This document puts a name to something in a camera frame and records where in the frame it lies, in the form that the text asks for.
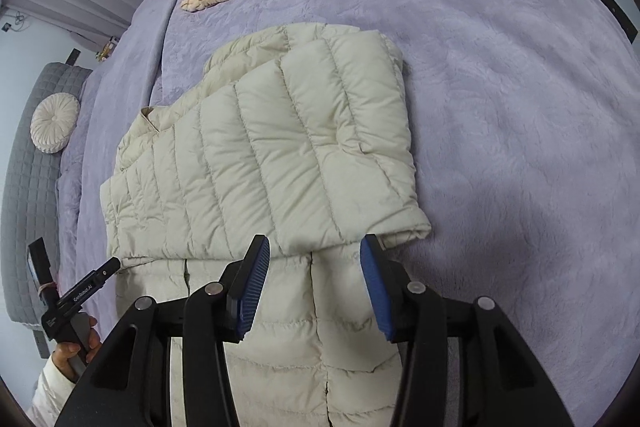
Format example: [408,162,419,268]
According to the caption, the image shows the person's left forearm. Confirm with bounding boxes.
[30,352,76,427]

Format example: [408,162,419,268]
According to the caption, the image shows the cream puffer jacket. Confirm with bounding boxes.
[99,23,432,427]

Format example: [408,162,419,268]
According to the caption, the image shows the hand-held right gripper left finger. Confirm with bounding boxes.
[54,234,272,427]

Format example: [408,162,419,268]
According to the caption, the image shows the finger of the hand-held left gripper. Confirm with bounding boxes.
[90,257,122,284]

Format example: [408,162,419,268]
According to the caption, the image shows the small yellow clutter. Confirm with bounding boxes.
[97,37,121,62]

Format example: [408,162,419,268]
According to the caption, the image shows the black wall cable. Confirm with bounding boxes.
[2,9,31,32]

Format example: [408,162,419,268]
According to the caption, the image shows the grey quilted headboard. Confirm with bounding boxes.
[0,62,96,343]

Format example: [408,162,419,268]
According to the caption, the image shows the purple fleece blanket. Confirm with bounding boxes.
[55,0,640,418]

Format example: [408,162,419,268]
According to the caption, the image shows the person's left hand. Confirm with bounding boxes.
[50,314,99,383]

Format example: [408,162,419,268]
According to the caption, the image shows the round cream pleated cushion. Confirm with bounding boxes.
[31,93,81,154]

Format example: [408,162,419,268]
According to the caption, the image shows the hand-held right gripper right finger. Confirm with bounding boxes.
[359,233,576,427]

